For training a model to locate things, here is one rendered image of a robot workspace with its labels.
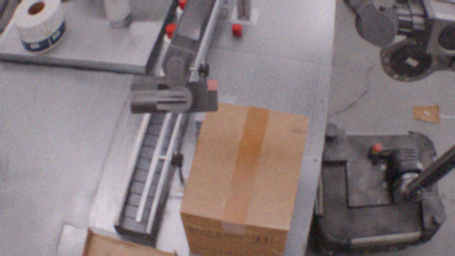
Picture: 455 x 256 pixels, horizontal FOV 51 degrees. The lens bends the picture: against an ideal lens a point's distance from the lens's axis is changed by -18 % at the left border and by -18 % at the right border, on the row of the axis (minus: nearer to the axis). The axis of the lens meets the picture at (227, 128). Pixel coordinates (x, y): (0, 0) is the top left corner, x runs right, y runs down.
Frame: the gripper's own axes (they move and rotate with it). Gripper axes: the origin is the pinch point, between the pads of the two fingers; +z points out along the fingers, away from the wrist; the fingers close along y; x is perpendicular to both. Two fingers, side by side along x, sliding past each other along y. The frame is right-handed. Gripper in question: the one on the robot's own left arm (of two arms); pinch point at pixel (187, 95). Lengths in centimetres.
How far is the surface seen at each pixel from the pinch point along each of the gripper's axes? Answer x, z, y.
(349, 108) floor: 13, 143, -64
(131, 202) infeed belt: 28.4, 14.4, 18.3
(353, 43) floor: -22, 171, -74
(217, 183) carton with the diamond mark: 18.7, -8.1, -6.5
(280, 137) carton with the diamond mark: 9.8, -0.6, -20.6
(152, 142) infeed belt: 13.6, 26.5, 13.2
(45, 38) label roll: -21, 46, 57
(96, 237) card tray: 39, 11, 29
